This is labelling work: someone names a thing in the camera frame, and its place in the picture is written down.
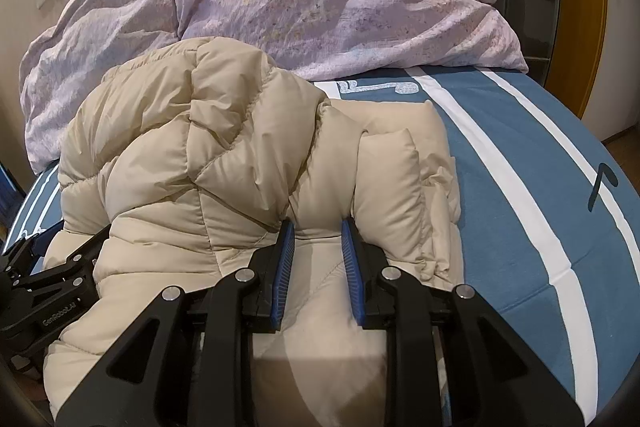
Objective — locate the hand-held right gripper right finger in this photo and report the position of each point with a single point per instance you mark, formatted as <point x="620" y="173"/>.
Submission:
<point x="352" y="277"/>

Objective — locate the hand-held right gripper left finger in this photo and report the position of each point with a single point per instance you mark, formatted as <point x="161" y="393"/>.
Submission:
<point x="282" y="277"/>

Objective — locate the blue white-striped bed sheet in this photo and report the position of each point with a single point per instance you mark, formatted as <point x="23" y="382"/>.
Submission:
<point x="500" y="207"/>

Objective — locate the wooden door frame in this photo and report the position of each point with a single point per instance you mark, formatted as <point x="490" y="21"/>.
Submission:
<point x="580" y="7"/>

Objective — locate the pink floral pillow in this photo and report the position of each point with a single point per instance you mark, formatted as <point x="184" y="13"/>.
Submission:
<point x="100" y="42"/>

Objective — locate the beige puffer jacket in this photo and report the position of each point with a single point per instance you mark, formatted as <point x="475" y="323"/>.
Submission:
<point x="200" y="157"/>

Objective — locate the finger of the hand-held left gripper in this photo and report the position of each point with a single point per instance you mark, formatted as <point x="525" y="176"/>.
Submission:
<point x="60" y="244"/>
<point x="65" y="274"/>

